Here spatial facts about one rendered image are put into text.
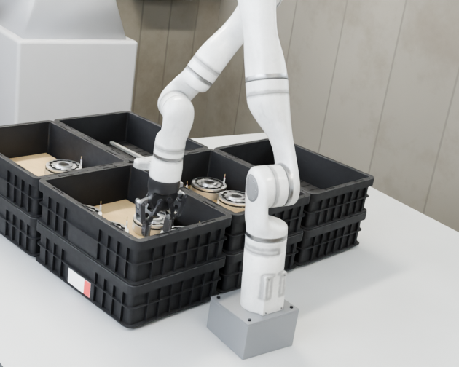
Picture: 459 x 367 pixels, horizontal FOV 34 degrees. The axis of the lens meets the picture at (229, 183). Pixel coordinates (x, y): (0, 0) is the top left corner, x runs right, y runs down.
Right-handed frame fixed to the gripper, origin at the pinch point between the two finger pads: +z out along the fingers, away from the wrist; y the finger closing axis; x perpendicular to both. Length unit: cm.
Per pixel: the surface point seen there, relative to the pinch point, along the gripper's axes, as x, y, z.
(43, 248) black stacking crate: 22.3, -17.3, 13.7
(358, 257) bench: -12, 68, 17
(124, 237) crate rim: -9.0, -15.7, -5.9
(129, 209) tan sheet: 20.3, 6.1, 5.8
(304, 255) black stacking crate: -8.4, 46.9, 13.7
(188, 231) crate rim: -12.1, -0.7, -5.9
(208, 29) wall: 251, 221, 26
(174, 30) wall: 253, 195, 27
